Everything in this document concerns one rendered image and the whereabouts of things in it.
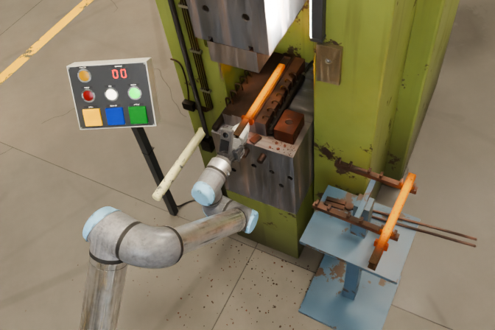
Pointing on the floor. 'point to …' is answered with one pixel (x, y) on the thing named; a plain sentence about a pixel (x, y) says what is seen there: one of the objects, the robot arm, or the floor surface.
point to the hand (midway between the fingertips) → (244, 123)
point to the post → (154, 166)
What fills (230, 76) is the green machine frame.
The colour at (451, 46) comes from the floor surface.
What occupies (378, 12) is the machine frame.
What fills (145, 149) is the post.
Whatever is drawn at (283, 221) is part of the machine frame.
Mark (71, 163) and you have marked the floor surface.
